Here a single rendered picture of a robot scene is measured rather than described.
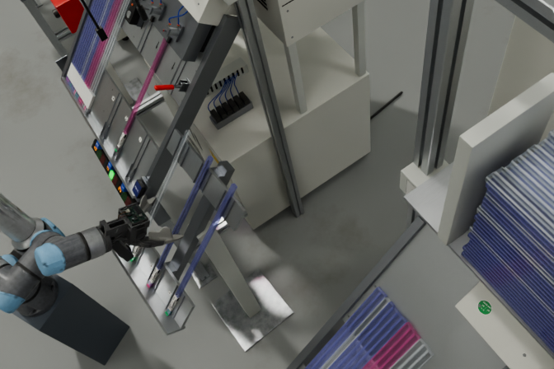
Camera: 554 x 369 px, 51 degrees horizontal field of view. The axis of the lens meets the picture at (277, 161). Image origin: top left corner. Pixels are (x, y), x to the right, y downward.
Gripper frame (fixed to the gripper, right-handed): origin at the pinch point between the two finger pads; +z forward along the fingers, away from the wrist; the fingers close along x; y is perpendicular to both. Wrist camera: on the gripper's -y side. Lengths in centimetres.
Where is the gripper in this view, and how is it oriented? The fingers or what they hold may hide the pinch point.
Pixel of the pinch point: (170, 217)
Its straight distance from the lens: 161.4
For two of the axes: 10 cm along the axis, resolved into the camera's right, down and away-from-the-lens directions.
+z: 7.7, -2.8, 5.7
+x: -6.0, -6.4, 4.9
